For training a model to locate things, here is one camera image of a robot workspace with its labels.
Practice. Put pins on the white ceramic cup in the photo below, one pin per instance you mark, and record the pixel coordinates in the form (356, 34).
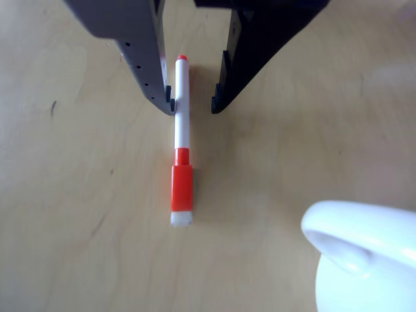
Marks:
(367, 260)

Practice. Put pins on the white pen with red cap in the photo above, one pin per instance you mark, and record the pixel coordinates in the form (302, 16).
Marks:
(182, 185)

